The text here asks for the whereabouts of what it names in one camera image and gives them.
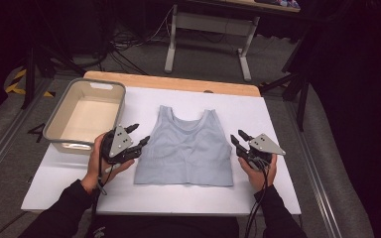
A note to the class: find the grey metal frame desk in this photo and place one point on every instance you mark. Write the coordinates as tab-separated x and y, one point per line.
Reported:
211	24

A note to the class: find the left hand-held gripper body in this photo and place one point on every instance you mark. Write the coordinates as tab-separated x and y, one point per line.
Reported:
119	143

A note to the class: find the person's lap in black clothing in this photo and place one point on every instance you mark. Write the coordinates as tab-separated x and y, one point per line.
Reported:
165	228

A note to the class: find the light blue tank top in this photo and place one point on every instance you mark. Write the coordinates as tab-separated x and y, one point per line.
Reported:
185	155

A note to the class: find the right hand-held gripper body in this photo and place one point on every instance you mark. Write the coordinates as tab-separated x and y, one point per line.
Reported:
264	145

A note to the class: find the aluminium floor rail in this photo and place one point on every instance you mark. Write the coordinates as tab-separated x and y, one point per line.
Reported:
6	142
314	178

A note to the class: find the black metal stand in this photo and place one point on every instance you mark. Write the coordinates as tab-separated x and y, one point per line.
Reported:
302	99

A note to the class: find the yellow black floor tape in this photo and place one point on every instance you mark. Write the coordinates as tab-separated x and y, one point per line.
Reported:
20	74

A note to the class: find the person's right hand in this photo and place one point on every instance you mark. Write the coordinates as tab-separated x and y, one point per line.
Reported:
261	178

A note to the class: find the white table mat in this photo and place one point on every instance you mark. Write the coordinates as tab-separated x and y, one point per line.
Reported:
178	198

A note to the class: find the beige basket with grey rim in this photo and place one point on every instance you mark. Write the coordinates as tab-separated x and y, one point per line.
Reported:
89	119

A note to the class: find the black tripod stand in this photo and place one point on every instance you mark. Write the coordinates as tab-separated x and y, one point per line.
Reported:
31	72

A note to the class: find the person's left hand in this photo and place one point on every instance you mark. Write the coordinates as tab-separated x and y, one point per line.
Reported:
96	172

